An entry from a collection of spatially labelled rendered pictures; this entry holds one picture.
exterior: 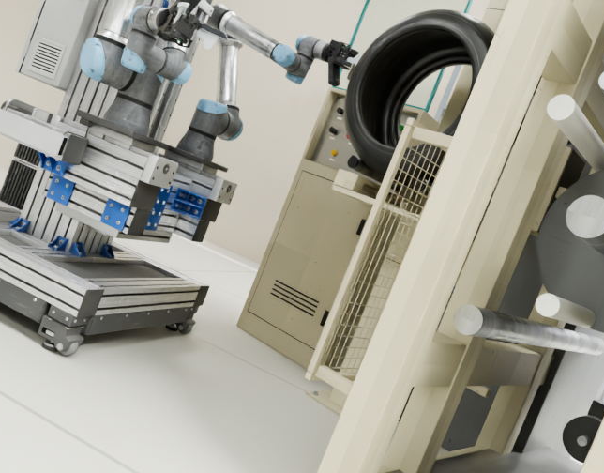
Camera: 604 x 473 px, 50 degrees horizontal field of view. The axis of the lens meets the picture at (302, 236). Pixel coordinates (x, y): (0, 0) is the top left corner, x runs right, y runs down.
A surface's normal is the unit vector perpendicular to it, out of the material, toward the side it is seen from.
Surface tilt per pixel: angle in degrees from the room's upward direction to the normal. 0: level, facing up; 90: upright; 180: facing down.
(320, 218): 90
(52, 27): 90
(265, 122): 90
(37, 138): 90
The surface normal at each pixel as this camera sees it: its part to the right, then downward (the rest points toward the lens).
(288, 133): -0.29, -0.06
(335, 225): -0.58, -0.18
